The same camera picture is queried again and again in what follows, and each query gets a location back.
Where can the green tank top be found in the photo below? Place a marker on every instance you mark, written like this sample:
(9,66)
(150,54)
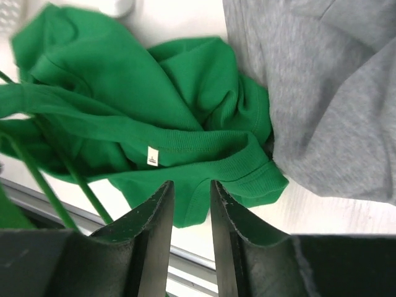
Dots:
(179,111)

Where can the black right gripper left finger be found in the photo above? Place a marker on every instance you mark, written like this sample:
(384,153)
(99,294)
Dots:
(128,257)

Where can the white plastic basket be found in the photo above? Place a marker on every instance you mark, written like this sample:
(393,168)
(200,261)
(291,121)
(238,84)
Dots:
(13,13)

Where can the green hanger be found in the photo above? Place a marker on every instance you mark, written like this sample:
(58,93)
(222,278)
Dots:
(46,185)

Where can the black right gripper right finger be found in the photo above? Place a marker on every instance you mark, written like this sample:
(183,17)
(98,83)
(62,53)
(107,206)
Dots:
(253,258)

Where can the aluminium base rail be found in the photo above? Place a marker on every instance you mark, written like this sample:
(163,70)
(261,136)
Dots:
(188,274)

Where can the grey tank top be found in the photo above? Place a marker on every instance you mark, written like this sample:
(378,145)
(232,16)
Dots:
(329,67)

